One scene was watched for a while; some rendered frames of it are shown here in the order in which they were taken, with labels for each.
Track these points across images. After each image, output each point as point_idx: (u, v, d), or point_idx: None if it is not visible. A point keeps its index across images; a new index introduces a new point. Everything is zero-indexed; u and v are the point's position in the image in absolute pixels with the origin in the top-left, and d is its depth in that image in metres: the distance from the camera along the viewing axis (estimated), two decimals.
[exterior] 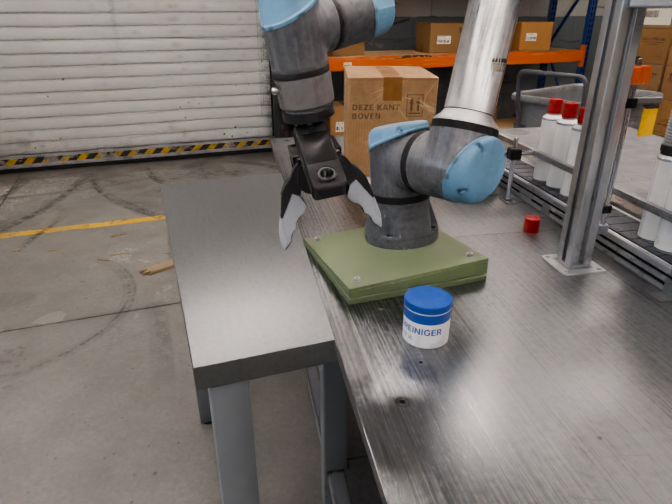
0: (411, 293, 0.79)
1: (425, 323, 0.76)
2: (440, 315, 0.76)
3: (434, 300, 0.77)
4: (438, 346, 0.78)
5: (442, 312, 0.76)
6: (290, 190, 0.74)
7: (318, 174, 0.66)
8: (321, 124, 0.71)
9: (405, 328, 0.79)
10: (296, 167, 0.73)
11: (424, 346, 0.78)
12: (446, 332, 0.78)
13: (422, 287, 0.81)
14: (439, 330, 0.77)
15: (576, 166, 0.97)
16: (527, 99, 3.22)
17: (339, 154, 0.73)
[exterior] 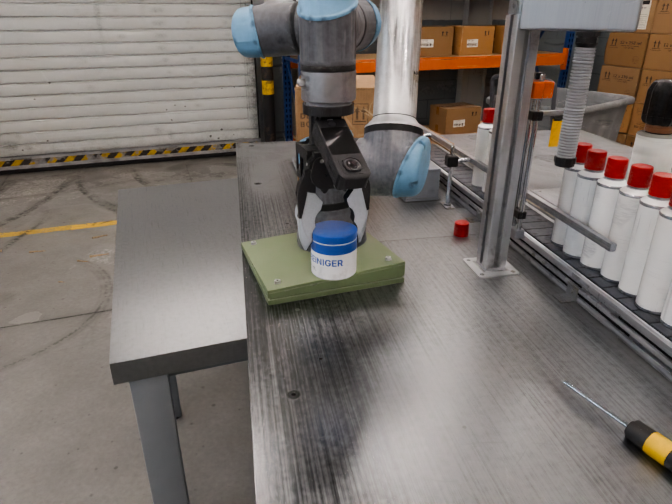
0: (318, 225, 0.80)
1: (325, 253, 0.77)
2: (339, 245, 0.77)
3: (337, 231, 0.78)
4: (340, 278, 0.79)
5: (341, 242, 0.77)
6: (305, 189, 0.75)
7: (344, 164, 0.67)
8: (341, 121, 0.73)
9: (311, 259, 0.81)
10: (312, 160, 0.73)
11: (326, 277, 0.79)
12: (349, 265, 0.79)
13: (333, 221, 0.82)
14: (340, 261, 0.78)
15: (488, 175, 1.03)
16: None
17: None
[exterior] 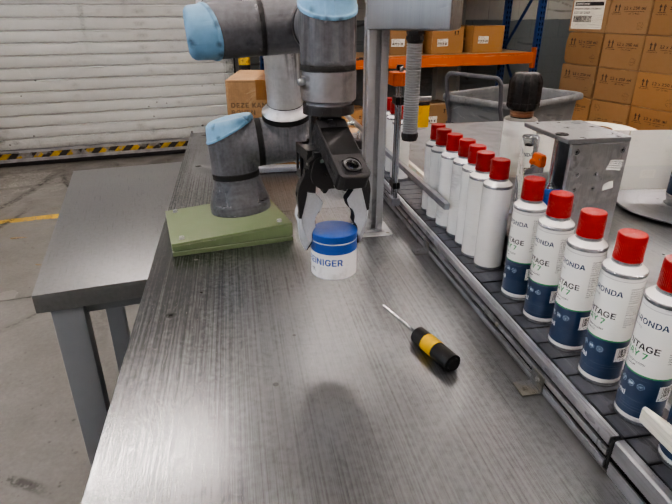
0: (318, 225, 0.80)
1: (325, 253, 0.77)
2: (339, 245, 0.77)
3: (337, 231, 0.78)
4: (340, 278, 0.79)
5: (341, 242, 0.77)
6: (305, 189, 0.75)
7: (344, 164, 0.67)
8: (341, 121, 0.73)
9: (311, 259, 0.81)
10: (312, 160, 0.73)
11: (326, 277, 0.79)
12: (349, 265, 0.79)
13: (333, 221, 0.82)
14: (340, 261, 0.78)
15: (362, 151, 1.23)
16: (455, 99, 3.48)
17: None
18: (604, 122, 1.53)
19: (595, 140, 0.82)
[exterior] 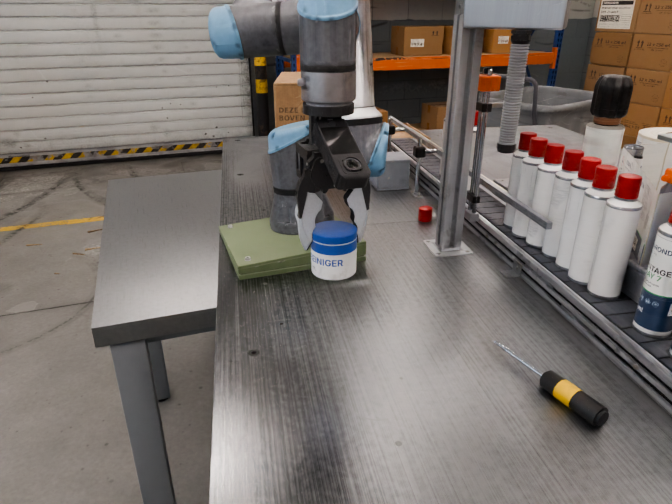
0: (318, 225, 0.80)
1: (325, 253, 0.77)
2: (339, 245, 0.77)
3: (337, 231, 0.78)
4: (340, 278, 0.79)
5: (341, 242, 0.77)
6: (305, 189, 0.75)
7: (344, 164, 0.67)
8: (341, 120, 0.73)
9: (311, 259, 0.80)
10: (312, 160, 0.73)
11: (326, 277, 0.79)
12: (349, 265, 0.79)
13: (333, 221, 0.82)
14: (340, 261, 0.78)
15: (443, 162, 1.12)
16: None
17: None
18: None
19: None
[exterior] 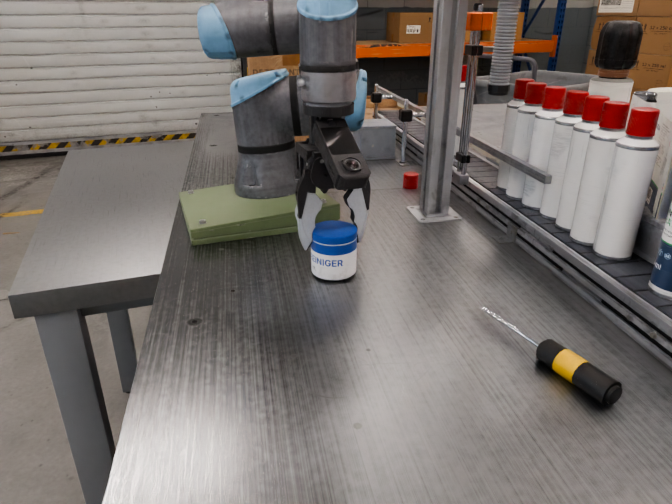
0: (318, 225, 0.80)
1: (325, 253, 0.77)
2: (339, 245, 0.77)
3: (337, 231, 0.78)
4: (340, 278, 0.79)
5: (341, 242, 0.77)
6: (305, 189, 0.75)
7: (344, 164, 0.67)
8: (341, 121, 0.73)
9: (311, 259, 0.81)
10: (312, 160, 0.73)
11: (326, 277, 0.79)
12: (349, 265, 0.79)
13: (333, 221, 0.82)
14: (340, 261, 0.78)
15: (427, 114, 0.99)
16: (482, 83, 3.24)
17: None
18: None
19: None
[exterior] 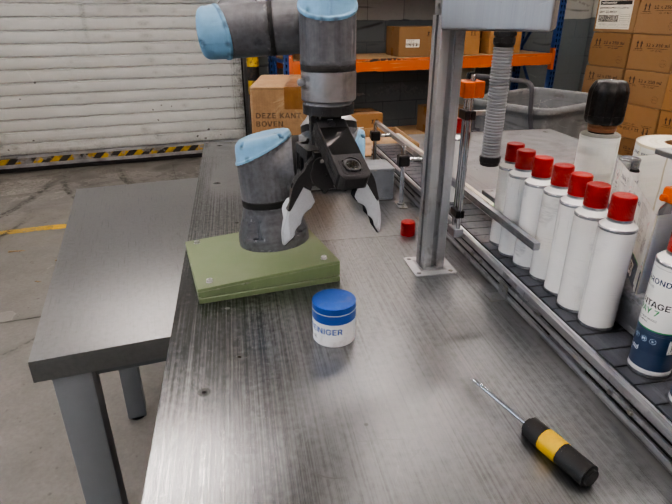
0: (319, 294, 0.85)
1: (326, 323, 0.82)
2: (339, 316, 0.82)
3: (337, 302, 0.83)
4: (340, 345, 0.84)
5: (341, 314, 0.82)
6: (302, 183, 0.74)
7: (344, 164, 0.67)
8: (341, 121, 0.73)
9: (313, 326, 0.85)
10: (312, 160, 0.73)
11: (327, 345, 0.84)
12: (348, 333, 0.84)
13: (333, 290, 0.87)
14: (340, 330, 0.83)
15: (423, 174, 1.03)
16: (480, 103, 3.29)
17: None
18: None
19: None
